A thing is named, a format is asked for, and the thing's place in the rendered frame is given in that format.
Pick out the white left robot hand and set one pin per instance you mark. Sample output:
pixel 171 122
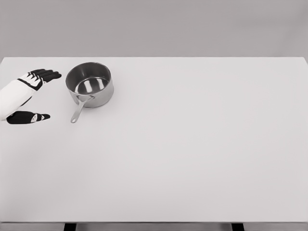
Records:
pixel 16 92

